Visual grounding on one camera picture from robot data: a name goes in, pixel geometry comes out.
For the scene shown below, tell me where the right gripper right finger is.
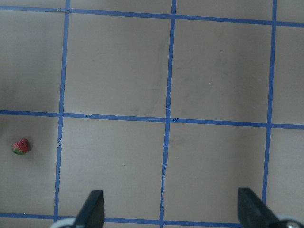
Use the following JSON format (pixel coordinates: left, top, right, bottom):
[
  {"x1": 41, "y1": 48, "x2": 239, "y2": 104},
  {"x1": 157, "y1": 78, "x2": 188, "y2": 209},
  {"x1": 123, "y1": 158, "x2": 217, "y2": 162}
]
[{"x1": 237, "y1": 187, "x2": 304, "y2": 228}]

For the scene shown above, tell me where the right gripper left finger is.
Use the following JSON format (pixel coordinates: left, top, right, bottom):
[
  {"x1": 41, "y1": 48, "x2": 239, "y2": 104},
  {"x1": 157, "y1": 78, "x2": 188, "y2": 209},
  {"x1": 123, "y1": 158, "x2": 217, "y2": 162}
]
[{"x1": 51, "y1": 190, "x2": 105, "y2": 228}]

